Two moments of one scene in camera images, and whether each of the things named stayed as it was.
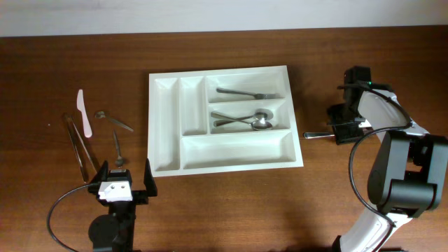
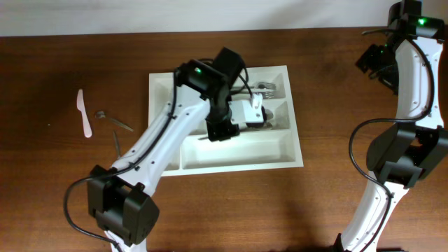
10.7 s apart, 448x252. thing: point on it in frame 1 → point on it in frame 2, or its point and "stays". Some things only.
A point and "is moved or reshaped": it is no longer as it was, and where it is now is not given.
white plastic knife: x=80 y=106 stays
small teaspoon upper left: x=101 y=115 stays
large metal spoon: x=263 y=114 is moved or reshaped
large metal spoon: x=258 y=124 is moved or reshaped
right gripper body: x=345 y=127 → x=366 y=59
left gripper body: x=137 y=197 → x=214 y=125
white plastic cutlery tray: x=183 y=139 stays
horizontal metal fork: x=318 y=134 → x=264 y=85
